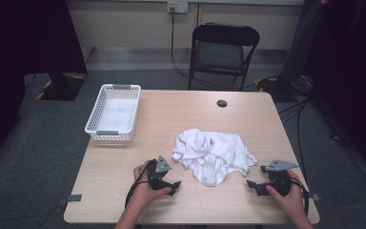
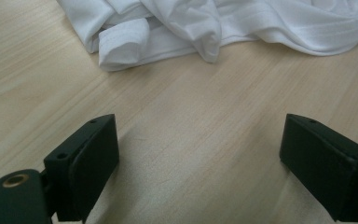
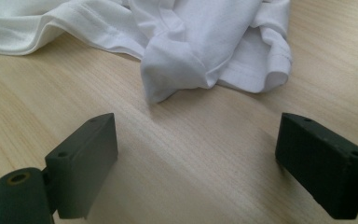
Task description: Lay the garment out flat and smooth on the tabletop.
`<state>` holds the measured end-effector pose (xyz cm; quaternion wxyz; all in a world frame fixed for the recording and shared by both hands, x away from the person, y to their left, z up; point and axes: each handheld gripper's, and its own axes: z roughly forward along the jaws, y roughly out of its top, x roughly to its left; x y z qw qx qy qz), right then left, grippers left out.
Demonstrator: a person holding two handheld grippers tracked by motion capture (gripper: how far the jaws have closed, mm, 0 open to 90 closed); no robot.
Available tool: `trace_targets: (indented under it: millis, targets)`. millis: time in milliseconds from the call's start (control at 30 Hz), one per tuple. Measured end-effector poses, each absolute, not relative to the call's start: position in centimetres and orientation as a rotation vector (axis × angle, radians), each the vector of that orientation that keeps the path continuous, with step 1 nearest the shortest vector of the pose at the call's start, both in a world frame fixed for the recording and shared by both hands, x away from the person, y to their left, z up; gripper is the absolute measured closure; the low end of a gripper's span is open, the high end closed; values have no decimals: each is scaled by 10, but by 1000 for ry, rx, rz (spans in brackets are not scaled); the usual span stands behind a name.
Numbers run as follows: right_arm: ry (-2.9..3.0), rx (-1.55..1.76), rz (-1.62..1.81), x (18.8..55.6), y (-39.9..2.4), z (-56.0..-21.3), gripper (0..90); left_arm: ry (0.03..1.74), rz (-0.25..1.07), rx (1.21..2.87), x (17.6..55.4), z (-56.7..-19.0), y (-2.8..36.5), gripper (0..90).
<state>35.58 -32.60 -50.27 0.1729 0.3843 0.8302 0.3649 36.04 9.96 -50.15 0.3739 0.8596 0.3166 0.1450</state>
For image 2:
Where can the white t-shirt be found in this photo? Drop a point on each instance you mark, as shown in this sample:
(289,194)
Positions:
(230,21)

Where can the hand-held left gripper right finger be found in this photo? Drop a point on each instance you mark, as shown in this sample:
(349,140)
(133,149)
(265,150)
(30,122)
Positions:
(323,168)

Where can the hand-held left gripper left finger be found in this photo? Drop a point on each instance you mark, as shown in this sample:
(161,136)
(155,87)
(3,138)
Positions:
(87,168)

